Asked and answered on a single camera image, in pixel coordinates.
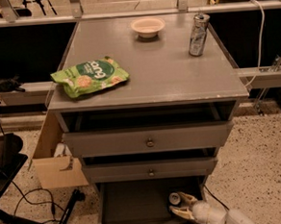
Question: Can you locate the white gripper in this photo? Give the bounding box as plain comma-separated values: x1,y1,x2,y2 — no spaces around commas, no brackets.
169,192,227,224

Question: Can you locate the blue pepsi can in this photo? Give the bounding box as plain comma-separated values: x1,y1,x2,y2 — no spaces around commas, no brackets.
168,192,182,211

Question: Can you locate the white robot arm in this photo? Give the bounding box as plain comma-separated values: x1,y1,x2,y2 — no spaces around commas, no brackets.
168,191,255,224

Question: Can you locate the bottom open grey drawer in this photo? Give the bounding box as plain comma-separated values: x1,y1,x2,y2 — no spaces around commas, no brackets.
100,177,203,224

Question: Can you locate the grey drawer cabinet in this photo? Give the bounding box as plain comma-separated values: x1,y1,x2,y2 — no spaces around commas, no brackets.
41,8,259,224

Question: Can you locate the middle grey drawer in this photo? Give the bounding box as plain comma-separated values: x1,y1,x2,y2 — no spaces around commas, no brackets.
82,157,217,184

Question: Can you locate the top grey drawer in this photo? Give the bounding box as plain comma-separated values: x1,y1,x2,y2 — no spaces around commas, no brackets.
64,121,233,158

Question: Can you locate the silver tall can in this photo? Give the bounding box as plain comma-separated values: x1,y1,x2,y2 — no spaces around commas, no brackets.
189,13,210,57

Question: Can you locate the cardboard box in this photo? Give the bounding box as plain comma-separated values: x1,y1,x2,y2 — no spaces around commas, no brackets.
32,112,88,189

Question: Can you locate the green snack bag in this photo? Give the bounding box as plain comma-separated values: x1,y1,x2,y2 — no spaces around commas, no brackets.
51,57,129,98

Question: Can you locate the white paper bowl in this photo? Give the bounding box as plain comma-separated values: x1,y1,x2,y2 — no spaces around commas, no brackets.
131,16,166,38

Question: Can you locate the black chair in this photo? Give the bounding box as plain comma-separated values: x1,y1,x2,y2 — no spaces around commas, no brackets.
0,134,23,179

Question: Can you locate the black stand base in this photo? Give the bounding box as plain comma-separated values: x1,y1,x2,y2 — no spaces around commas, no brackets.
0,154,86,224

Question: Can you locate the black floor cable right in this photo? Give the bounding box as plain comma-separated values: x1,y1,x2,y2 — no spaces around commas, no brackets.
203,183,230,213

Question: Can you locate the black floor cable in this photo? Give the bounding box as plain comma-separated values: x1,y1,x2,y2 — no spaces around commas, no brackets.
0,160,85,224
203,183,230,213

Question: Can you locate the white hanging cable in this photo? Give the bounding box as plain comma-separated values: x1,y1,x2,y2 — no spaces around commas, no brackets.
238,0,271,88

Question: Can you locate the black floor cable left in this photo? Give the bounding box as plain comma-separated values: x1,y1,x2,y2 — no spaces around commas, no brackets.
0,160,85,224

